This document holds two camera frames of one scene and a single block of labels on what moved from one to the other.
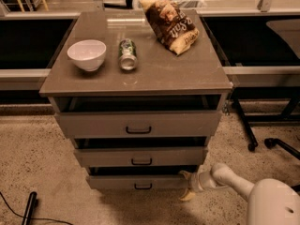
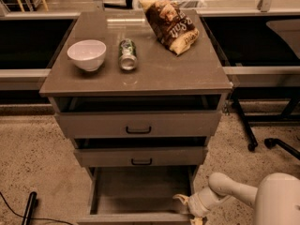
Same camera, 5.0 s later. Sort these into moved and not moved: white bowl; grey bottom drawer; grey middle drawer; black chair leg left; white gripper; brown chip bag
Moved: white gripper; grey bottom drawer
Not moved: brown chip bag; white bowl; black chair leg left; grey middle drawer
